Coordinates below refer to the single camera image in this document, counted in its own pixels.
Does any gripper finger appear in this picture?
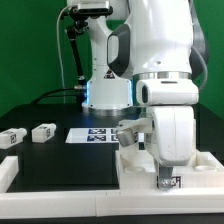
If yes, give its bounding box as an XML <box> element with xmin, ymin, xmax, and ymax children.
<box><xmin>158</xmin><ymin>166</ymin><xmax>173</xmax><ymax>190</ymax></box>

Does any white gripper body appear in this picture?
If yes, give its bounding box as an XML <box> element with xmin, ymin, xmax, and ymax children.
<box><xmin>116</xmin><ymin>106</ymin><xmax>194</xmax><ymax>167</ymax></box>

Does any white square table top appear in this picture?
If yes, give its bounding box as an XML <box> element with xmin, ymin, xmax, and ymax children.
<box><xmin>116</xmin><ymin>150</ymin><xmax>224</xmax><ymax>190</ymax></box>

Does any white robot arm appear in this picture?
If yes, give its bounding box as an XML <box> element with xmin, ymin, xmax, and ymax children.
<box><xmin>67</xmin><ymin>0</ymin><xmax>207</xmax><ymax>190</ymax></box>

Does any white front obstacle bar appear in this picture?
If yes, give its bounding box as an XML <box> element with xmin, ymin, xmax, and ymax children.
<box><xmin>0</xmin><ymin>188</ymin><xmax>224</xmax><ymax>219</ymax></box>

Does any white obstacle bar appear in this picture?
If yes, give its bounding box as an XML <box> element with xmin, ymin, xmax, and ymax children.
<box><xmin>0</xmin><ymin>156</ymin><xmax>19</xmax><ymax>193</ymax></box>
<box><xmin>0</xmin><ymin>188</ymin><xmax>224</xmax><ymax>219</ymax></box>

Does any white sheet with fiducial markers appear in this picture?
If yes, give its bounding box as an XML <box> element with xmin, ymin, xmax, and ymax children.
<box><xmin>65</xmin><ymin>126</ymin><xmax>146</xmax><ymax>144</ymax></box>

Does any white left obstacle bar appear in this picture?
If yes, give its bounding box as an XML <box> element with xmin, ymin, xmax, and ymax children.
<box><xmin>0</xmin><ymin>156</ymin><xmax>19</xmax><ymax>193</ymax></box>

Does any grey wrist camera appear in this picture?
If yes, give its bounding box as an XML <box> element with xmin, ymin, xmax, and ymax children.
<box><xmin>116</xmin><ymin>129</ymin><xmax>137</xmax><ymax>147</ymax></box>

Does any grey braided wrist cable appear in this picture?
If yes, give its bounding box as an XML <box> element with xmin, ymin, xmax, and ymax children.
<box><xmin>190</xmin><ymin>44</ymin><xmax>210</xmax><ymax>93</ymax></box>

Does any black cable on table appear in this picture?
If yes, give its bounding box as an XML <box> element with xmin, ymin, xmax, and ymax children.
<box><xmin>30</xmin><ymin>87</ymin><xmax>88</xmax><ymax>105</ymax></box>

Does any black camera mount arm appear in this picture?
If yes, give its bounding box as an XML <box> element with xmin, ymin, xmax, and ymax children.
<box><xmin>65</xmin><ymin>19</ymin><xmax>88</xmax><ymax>86</ymax></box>

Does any camera on robot top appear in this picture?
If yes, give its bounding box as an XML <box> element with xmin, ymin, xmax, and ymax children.
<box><xmin>67</xmin><ymin>0</ymin><xmax>113</xmax><ymax>15</ymax></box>

